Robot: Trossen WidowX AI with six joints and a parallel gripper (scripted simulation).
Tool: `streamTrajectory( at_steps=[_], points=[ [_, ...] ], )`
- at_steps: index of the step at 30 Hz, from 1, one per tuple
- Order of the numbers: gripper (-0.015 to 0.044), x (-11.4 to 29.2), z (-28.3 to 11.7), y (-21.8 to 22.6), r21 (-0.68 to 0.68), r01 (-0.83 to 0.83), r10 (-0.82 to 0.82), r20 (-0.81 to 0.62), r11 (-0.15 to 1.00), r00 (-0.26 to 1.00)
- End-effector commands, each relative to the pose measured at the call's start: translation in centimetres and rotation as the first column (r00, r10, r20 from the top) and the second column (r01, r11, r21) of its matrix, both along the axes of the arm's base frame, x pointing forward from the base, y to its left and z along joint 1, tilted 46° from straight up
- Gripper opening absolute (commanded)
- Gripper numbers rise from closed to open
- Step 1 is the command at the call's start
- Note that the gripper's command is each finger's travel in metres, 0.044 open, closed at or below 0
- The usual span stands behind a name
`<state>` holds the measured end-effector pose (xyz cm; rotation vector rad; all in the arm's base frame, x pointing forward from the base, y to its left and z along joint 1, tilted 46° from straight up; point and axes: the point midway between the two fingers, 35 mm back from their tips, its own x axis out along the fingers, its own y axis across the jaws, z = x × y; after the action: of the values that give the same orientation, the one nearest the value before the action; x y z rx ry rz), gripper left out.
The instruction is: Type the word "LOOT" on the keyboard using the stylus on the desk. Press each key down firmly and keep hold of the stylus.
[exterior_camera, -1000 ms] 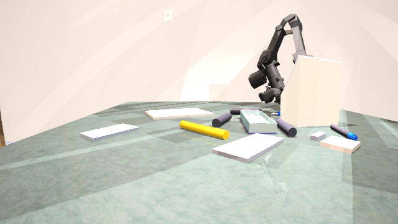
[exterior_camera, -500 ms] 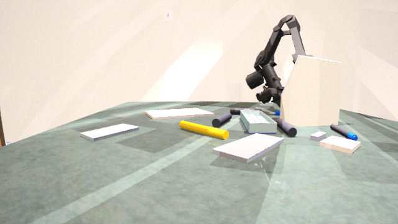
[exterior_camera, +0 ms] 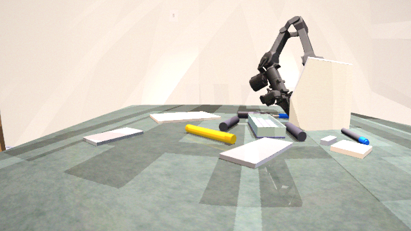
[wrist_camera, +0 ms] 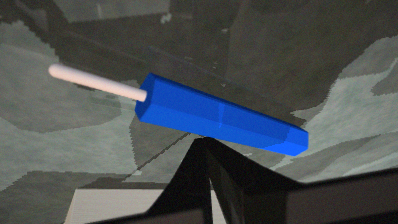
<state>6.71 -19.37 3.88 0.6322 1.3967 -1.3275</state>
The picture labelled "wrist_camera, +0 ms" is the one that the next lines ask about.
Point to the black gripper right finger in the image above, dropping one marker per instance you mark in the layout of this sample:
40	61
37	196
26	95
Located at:
249	193

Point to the blue stylus with white tip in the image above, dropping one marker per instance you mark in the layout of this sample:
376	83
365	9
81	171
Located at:
163	102

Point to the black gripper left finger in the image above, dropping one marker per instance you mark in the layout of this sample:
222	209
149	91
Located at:
185	200

